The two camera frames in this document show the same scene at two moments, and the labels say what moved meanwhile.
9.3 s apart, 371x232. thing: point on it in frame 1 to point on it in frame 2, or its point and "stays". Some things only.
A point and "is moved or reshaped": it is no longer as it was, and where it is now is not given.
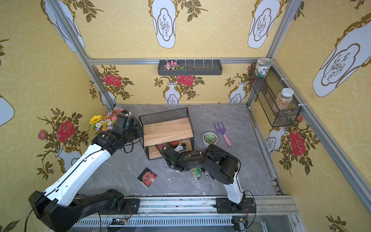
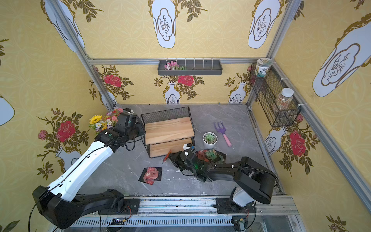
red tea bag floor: x=161 y=146 to x=153 y=174
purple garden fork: x=223 y=130 stays
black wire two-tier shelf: x=160 y=129 stays
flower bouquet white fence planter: x=102 y=123 stays
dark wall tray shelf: x=190 y=67 stays
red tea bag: x=175 y=143 is moved or reshaped
